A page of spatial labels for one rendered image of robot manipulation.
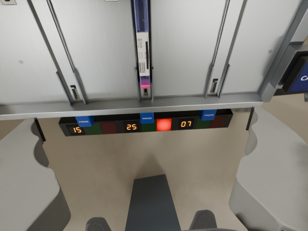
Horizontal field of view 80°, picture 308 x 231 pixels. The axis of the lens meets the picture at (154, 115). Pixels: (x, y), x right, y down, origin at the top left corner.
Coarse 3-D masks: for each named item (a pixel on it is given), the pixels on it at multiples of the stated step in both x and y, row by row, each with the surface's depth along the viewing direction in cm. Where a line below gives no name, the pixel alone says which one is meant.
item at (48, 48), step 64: (0, 0) 20; (64, 0) 20; (128, 0) 21; (192, 0) 21; (256, 0) 21; (0, 64) 25; (64, 64) 26; (128, 64) 26; (192, 64) 27; (256, 64) 27
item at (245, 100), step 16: (192, 96) 31; (208, 96) 31; (224, 96) 31; (240, 96) 31; (256, 96) 31; (0, 112) 29; (16, 112) 29; (32, 112) 29; (48, 112) 29; (64, 112) 29; (80, 112) 29; (96, 112) 29; (112, 112) 30; (128, 112) 30; (144, 112) 30
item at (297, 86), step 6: (306, 66) 23; (306, 72) 23; (300, 78) 24; (306, 78) 24; (294, 84) 25; (300, 84) 25; (306, 84) 25; (294, 90) 26; (300, 90) 26; (306, 90) 26
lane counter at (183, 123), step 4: (180, 120) 37; (184, 120) 37; (188, 120) 37; (192, 120) 37; (180, 124) 37; (184, 124) 38; (188, 124) 38; (192, 124) 38; (180, 128) 38; (184, 128) 38; (188, 128) 39
